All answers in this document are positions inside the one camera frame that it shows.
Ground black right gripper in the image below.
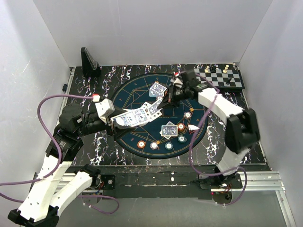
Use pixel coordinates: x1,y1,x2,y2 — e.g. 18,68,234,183
157,85,188,110

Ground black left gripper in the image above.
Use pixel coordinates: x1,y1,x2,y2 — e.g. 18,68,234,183
76,105,135,139

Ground pulled face-down playing card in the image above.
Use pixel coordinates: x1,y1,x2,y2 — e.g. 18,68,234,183
148,99,161,115

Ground blue playing card box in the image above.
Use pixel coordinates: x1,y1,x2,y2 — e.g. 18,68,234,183
111,111,140,127

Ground orange chips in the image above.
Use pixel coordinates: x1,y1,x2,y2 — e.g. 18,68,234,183
177,123,186,132

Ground orange poker chip stack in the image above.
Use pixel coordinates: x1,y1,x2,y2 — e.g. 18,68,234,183
137,140,145,148

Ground deck of playing cards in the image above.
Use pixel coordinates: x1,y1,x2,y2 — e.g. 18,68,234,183
134,108,148,123

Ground green chips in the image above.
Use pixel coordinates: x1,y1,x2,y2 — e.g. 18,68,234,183
178,135,187,143

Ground blue white poker chip stack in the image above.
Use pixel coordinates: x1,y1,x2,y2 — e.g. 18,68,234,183
150,142,158,150

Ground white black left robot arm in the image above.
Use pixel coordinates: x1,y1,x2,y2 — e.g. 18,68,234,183
8,100,137,227

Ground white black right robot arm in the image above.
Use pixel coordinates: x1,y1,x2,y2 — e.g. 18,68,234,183
158,70,260,188

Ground round blue poker mat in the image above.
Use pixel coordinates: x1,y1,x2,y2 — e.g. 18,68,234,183
111,73,206,159

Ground green poker chip stack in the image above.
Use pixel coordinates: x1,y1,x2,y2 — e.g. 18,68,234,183
165,142,173,150

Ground black chess piece back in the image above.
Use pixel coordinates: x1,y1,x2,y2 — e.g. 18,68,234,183
210,64,216,73

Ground white chess piece right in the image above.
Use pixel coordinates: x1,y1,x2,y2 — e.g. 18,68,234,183
223,65,229,73

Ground black white chess board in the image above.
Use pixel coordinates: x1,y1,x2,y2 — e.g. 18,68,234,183
194,68,245,91

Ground black card holder stand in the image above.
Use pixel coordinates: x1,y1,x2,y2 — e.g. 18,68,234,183
80,47,101,78

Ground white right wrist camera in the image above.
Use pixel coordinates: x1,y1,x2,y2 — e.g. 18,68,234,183
170,77,183,88

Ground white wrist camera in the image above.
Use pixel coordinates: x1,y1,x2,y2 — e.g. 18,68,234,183
95,98,115,123
170,77,183,88

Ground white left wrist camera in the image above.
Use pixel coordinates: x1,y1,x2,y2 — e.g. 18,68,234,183
95,98,115,123

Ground aluminium rail frame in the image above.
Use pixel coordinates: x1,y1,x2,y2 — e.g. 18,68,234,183
20,67,296,227

